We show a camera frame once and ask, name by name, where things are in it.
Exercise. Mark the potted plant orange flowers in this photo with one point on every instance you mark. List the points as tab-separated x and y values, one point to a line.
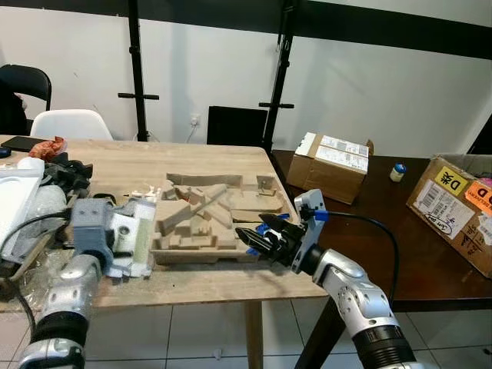
50	147

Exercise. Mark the brown pulp packaging tray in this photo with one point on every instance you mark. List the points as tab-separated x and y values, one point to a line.
200	223

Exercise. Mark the cardboard box yellow orange labels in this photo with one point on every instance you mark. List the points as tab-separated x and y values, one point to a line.
461	231

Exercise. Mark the white wall socket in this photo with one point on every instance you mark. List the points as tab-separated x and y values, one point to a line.
195	120

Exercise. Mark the black flat monitor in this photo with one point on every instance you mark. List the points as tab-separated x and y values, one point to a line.
237	127

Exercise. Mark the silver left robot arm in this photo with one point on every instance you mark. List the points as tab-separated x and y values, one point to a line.
65	292

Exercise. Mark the cardboard box white labels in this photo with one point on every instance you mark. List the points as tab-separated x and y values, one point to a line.
323	181

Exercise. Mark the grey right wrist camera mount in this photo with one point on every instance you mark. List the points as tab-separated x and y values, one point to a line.
310	207

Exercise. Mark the black upright pole stand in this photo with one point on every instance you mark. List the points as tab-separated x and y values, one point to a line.
280	69
137	69

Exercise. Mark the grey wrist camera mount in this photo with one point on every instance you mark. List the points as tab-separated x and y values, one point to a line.
310	207
91	227

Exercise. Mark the black chair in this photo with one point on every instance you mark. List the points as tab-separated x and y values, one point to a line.
27	77

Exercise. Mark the light wooden table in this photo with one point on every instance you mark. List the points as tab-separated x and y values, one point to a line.
115	165

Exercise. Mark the white plastic bag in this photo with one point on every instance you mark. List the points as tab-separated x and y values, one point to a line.
19	192

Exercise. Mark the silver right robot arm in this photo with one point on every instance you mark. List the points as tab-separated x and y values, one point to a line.
350	284

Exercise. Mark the white plastic chair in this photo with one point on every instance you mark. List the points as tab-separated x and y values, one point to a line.
69	125

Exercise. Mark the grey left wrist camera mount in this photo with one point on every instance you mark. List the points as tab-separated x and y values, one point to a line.
91	227

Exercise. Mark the small white bottle blue cap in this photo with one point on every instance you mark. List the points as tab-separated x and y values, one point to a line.
397	174

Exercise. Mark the dark brown table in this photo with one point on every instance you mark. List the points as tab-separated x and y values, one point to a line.
369	247

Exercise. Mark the black computer mouse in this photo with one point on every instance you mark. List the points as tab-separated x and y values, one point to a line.
4	152

